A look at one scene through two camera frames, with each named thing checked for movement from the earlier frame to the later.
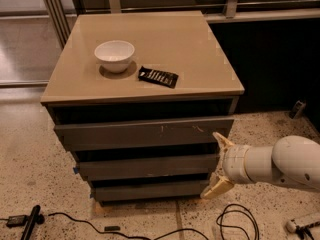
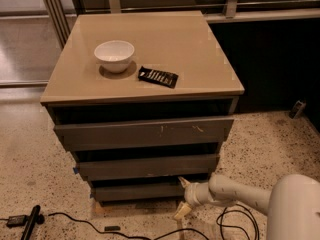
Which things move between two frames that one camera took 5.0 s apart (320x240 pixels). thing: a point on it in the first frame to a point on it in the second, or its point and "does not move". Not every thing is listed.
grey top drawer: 156,133 does not move
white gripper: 234,163 to 192,193
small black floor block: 112,228 does not move
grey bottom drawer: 148,190 does not move
